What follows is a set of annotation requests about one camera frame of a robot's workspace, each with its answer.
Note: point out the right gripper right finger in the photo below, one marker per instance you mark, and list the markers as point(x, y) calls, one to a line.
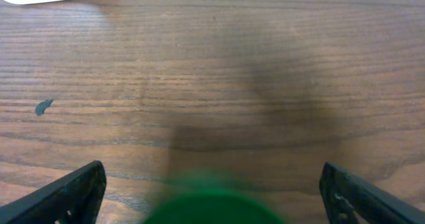
point(347, 196)

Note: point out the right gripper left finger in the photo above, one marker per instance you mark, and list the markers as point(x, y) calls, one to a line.
point(74, 198)

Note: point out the green lid jar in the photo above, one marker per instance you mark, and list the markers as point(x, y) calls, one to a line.
point(211, 205)

